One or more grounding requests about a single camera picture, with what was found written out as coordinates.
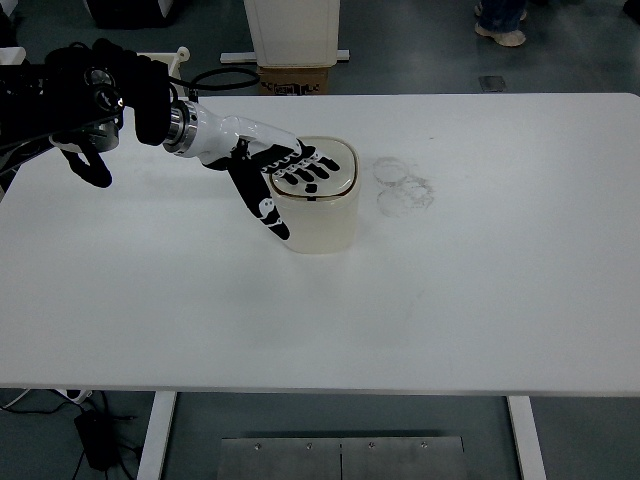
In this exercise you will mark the black power adapter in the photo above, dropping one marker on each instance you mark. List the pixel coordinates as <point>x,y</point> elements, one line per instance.
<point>97,440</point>

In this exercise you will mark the white base bar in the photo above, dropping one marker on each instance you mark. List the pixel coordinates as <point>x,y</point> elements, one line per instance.
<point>235,57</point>

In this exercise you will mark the cream plastic trash bin with lid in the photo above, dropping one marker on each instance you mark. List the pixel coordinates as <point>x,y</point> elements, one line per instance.
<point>330,220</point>

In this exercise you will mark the brown cardboard box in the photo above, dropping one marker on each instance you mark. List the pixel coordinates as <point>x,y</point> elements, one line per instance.
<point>292,80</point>

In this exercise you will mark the black equipment case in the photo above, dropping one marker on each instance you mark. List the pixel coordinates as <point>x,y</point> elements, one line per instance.
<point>125,12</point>

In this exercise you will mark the white rod with round end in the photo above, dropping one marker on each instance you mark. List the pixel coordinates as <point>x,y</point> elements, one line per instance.
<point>184,52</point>

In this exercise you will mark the white box edge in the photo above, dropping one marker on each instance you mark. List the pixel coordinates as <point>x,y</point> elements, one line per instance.
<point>12,56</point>

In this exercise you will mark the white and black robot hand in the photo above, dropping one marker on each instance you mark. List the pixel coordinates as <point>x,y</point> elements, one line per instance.
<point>250,185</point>

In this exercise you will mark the grey metal plate with screws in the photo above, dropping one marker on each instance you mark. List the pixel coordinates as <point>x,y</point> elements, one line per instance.
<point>300,460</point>

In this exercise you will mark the person's foot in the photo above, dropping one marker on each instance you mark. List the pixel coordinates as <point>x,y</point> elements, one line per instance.
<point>502,35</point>

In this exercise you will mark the white table leg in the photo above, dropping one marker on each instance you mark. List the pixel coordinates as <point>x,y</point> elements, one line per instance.
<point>527,440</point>
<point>155,435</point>

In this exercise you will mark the cream plastic storage tub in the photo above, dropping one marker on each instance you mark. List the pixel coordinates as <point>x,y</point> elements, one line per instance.
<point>172,70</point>

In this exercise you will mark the person's legs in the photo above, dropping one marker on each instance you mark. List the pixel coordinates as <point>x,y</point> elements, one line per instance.
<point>502,10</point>

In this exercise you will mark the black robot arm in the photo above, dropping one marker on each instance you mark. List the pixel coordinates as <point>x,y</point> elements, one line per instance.
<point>145,100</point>

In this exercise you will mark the grey floor outlet plate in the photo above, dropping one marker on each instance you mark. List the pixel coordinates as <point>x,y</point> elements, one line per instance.
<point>492,83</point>

